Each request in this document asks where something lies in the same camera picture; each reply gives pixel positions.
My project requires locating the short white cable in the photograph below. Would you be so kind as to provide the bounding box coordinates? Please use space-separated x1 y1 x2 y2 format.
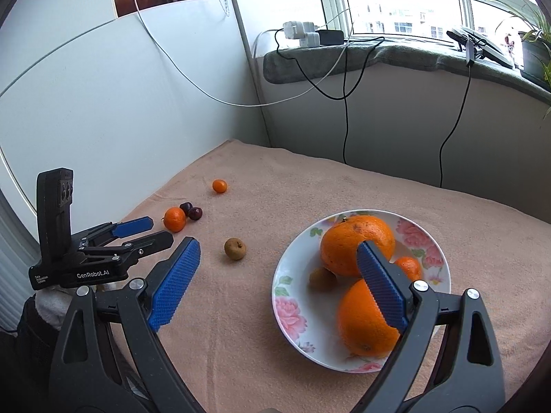
253 29 285 59

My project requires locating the brown longan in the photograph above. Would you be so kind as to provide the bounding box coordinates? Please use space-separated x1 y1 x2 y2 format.
309 267 339 292
224 237 247 261

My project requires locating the long white cable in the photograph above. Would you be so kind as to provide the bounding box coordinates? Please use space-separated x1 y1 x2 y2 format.
127 0 360 107

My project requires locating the smooth large orange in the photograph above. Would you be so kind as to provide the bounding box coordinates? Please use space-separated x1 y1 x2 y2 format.
337 279 403 359

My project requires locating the potted spider plant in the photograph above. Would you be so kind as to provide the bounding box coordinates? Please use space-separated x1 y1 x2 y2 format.
484 0 551 121

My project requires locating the black cable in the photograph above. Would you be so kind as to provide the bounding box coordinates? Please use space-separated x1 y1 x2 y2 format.
439 64 472 188
342 43 350 165
275 36 386 100

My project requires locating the grey windowsill cloth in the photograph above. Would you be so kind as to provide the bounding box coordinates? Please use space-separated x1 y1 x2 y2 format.
262 36 551 104

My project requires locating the white panel board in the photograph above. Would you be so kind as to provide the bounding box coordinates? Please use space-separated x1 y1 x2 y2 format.
0 0 270 224

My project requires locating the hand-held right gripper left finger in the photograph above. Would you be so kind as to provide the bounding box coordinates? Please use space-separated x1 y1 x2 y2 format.
48 236 203 413

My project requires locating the black power adapter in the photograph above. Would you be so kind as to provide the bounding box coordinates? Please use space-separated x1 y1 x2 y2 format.
318 29 345 46

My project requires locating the bumpy large orange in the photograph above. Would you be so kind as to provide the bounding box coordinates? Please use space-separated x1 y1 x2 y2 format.
319 215 396 277

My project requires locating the round white device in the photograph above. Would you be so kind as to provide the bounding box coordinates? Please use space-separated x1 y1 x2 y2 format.
456 25 517 70

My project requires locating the floral white plate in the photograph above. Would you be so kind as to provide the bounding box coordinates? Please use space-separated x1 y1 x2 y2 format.
271 210 452 373

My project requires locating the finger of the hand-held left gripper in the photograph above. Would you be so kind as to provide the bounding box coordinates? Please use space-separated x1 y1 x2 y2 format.
76 216 154 246
80 231 175 265

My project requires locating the person's left forearm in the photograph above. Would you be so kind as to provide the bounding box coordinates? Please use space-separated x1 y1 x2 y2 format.
17 286 78 356

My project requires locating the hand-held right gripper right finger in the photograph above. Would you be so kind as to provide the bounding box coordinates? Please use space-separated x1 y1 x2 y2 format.
351 241 506 413

